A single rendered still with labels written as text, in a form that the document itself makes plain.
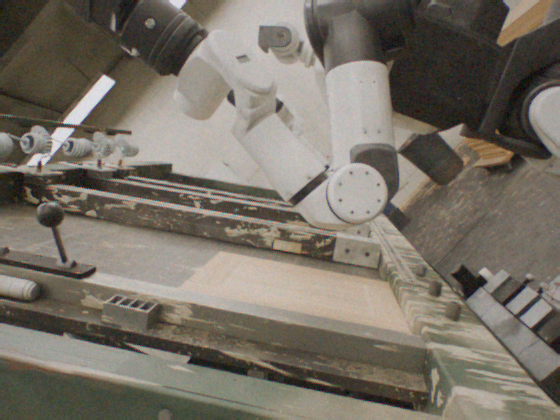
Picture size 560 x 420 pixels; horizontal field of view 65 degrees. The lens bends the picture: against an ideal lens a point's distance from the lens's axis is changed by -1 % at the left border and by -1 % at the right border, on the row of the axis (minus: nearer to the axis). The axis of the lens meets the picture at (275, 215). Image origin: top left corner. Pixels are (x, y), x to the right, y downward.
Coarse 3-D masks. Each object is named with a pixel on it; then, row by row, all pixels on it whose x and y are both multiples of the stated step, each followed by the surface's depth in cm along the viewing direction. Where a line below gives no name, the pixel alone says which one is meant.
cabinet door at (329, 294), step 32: (224, 256) 103; (192, 288) 79; (224, 288) 81; (256, 288) 85; (288, 288) 88; (320, 288) 91; (352, 288) 95; (384, 288) 98; (352, 320) 75; (384, 320) 78
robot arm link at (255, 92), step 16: (224, 32) 59; (208, 48) 57; (224, 48) 57; (240, 48) 59; (224, 64) 56; (240, 64) 57; (256, 64) 59; (240, 80) 56; (256, 80) 57; (272, 80) 61; (240, 96) 57; (256, 96) 57; (272, 96) 60; (240, 112) 58; (256, 112) 58; (272, 112) 60; (240, 128) 59
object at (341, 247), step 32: (32, 128) 133; (32, 192) 132; (64, 192) 131; (96, 192) 133; (160, 224) 128; (192, 224) 127; (224, 224) 126; (256, 224) 125; (288, 224) 129; (320, 256) 124; (352, 256) 123
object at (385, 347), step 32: (64, 288) 68; (96, 288) 68; (128, 288) 68; (160, 288) 70; (160, 320) 67; (192, 320) 67; (224, 320) 66; (256, 320) 65; (288, 320) 65; (320, 320) 67; (320, 352) 65; (352, 352) 64; (384, 352) 64; (416, 352) 63
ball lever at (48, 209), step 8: (40, 208) 63; (48, 208) 63; (56, 208) 63; (40, 216) 62; (48, 216) 62; (56, 216) 63; (64, 216) 65; (40, 224) 63; (48, 224) 63; (56, 224) 64; (56, 232) 66; (56, 240) 67; (64, 248) 68; (64, 256) 69; (56, 264) 70; (64, 264) 70; (72, 264) 70
